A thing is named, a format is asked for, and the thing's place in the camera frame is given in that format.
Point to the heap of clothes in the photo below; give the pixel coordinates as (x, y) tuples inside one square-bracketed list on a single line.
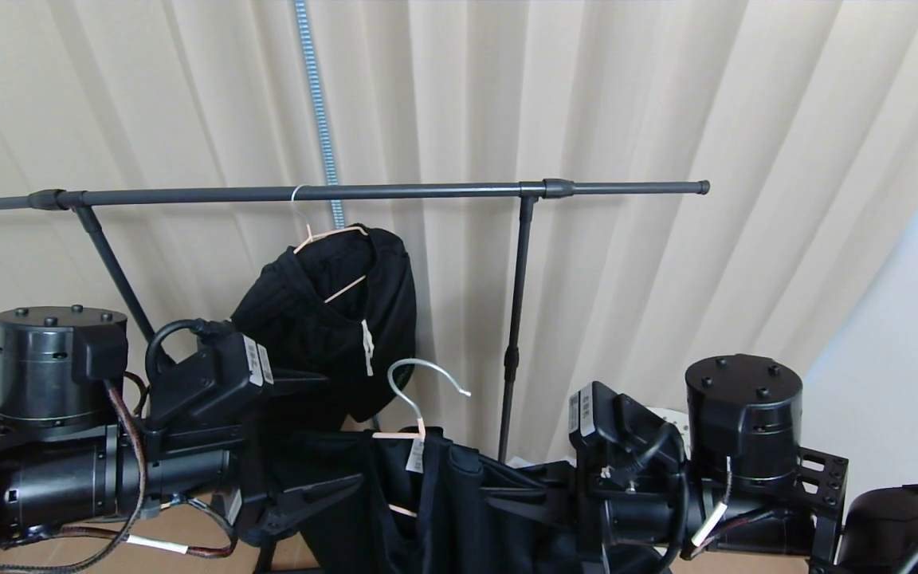
[(459, 518)]

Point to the black clothes rack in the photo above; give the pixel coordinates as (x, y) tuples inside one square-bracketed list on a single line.
[(427, 191)]

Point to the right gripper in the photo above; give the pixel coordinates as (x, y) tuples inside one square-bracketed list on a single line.
[(642, 518)]

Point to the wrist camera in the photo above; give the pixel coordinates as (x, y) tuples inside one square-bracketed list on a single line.
[(618, 430), (204, 383)]

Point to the black shorts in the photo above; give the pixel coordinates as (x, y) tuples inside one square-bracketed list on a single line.
[(307, 335)]

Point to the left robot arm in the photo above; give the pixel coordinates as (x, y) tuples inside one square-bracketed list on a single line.
[(45, 367)]

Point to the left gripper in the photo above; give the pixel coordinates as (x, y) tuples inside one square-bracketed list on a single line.
[(108, 478)]

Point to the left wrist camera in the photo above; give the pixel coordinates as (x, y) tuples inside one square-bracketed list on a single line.
[(204, 383)]

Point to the pink clothes hanger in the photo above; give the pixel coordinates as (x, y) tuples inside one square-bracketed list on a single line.
[(309, 237), (397, 391)]

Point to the white laundry basket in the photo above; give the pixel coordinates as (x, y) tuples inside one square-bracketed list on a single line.
[(676, 426)]

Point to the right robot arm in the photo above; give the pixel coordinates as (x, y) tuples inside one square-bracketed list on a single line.
[(746, 414)]

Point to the beige curtain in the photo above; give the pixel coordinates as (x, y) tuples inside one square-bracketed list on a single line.
[(666, 96)]

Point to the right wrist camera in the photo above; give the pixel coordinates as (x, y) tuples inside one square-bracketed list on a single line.
[(618, 430)]

